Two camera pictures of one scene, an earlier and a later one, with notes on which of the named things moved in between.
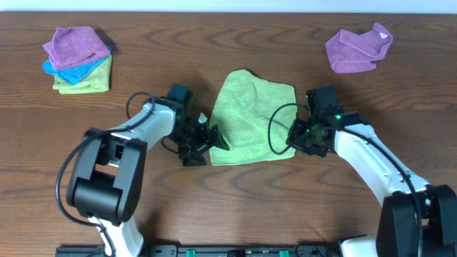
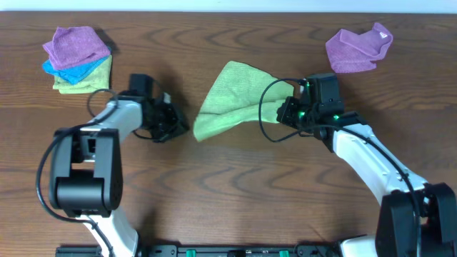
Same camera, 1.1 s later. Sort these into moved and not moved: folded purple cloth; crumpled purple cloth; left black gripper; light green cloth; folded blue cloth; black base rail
Moved: light green cloth; left black gripper
Not moved: black base rail; crumpled purple cloth; folded purple cloth; folded blue cloth
